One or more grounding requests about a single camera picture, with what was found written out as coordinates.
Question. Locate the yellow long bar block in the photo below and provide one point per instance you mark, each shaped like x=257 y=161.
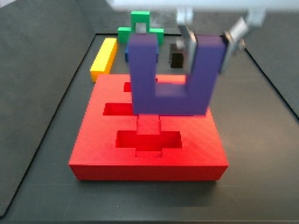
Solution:
x=104 y=59

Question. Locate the blue U-shaped block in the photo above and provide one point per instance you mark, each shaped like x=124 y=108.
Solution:
x=156 y=53

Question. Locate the green stepped block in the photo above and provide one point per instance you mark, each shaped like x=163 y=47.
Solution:
x=140 y=17

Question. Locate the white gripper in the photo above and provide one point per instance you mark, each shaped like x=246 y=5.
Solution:
x=235 y=35

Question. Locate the purple U-shaped block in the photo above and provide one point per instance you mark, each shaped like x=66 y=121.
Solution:
x=167 y=98

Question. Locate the black angle fixture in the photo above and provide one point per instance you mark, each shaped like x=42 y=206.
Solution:
x=175 y=57

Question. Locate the red slotted board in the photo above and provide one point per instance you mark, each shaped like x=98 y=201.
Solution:
x=122 y=146

